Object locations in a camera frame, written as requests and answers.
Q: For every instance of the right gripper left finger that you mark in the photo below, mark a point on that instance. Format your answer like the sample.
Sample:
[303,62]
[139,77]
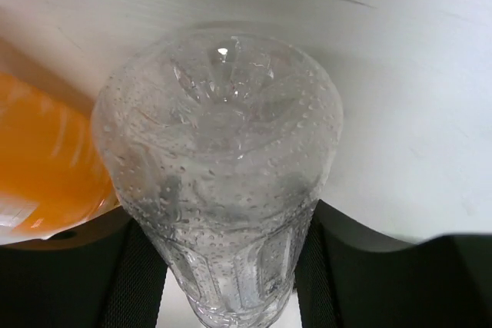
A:
[104,273]

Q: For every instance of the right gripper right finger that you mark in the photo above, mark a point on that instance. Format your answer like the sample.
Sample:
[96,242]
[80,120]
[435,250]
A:
[349,275]

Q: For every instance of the orange juice bottle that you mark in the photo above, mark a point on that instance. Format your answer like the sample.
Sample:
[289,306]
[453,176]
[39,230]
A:
[52,178]

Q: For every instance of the clear unlabelled plastic bottle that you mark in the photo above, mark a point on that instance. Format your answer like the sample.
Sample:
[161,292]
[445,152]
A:
[219,142]

